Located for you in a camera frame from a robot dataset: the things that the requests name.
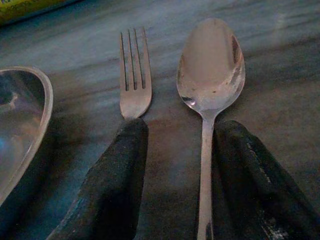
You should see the silver metal fork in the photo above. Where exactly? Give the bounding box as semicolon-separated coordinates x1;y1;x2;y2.
118;26;153;121

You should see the stainless steel bowl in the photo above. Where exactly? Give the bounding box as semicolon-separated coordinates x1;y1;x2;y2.
0;65;54;206

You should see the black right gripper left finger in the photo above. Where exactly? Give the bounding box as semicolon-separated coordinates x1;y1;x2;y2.
46;117;150;240

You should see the silver metal spoon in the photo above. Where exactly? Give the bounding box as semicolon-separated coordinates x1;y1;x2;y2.
175;17;247;240

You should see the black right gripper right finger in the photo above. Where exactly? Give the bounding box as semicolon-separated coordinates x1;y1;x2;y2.
211;119;320;240

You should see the yellow wet wipes pack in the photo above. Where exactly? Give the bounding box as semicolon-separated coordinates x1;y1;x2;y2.
0;0;84;27

